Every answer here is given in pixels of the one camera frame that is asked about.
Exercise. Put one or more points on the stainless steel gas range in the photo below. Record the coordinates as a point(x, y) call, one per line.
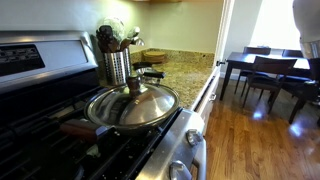
point(66, 56)

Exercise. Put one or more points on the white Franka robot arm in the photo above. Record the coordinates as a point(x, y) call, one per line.
point(308, 23)

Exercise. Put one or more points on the white door frame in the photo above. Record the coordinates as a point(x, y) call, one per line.
point(224, 33)

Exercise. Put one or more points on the dark wooden dining chair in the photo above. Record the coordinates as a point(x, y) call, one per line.
point(256, 50)
point(270, 66)
point(291, 53)

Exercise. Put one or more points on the wooden bowl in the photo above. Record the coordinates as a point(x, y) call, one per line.
point(154, 56)

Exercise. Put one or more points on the small black pan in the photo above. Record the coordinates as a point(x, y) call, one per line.
point(141, 65)

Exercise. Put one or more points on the dark chair blue cushion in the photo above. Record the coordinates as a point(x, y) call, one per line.
point(293, 80)

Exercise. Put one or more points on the steel serving spoon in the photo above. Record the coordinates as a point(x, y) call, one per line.
point(136, 35)

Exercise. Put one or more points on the wooden base cabinet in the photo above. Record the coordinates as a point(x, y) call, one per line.
point(207, 123)

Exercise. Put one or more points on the steel wok lid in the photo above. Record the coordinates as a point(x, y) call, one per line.
point(146, 105)

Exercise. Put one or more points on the perforated steel utensil holder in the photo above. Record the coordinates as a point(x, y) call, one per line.
point(128, 63)
point(115, 68)

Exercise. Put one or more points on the bright window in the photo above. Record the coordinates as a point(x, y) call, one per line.
point(273, 23)

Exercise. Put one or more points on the silver stove knob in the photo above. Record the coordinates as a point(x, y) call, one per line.
point(194, 137)
point(178, 170)

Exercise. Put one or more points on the black door frame latch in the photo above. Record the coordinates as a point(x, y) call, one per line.
point(220, 62)

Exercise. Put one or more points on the dark wooden dining table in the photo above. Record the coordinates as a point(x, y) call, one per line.
point(243, 59)

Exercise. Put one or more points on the dark wooden spatula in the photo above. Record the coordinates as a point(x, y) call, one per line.
point(106, 38)

